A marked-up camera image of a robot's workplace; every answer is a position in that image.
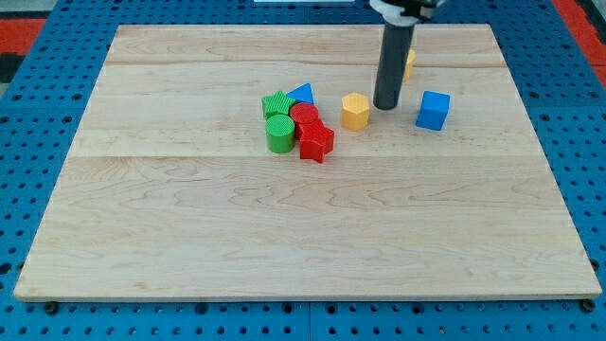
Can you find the yellow hexagon block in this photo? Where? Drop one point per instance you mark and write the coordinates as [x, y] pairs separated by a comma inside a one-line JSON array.
[[355, 111]]

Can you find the red star block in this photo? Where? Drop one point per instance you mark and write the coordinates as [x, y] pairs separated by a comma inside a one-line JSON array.
[[316, 141]]

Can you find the green cylinder block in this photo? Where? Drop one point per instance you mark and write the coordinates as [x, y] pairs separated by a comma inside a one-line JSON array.
[[279, 131]]

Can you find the red cylinder block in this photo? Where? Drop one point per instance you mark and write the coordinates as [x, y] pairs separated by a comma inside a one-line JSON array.
[[303, 113]]

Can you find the green star block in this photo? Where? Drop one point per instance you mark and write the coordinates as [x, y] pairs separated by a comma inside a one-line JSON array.
[[277, 104]]

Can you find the blue triangle block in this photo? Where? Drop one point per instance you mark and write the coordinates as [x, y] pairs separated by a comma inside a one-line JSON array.
[[302, 93]]

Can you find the wooden board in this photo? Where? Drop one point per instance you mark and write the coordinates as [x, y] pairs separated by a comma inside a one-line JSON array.
[[170, 193]]

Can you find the blue cube block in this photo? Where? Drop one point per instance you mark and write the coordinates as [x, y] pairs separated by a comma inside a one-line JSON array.
[[433, 110]]

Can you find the yellow block behind rod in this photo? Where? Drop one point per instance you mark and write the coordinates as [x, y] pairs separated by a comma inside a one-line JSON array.
[[409, 64]]

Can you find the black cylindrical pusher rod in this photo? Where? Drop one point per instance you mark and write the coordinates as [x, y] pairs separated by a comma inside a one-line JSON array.
[[395, 49]]

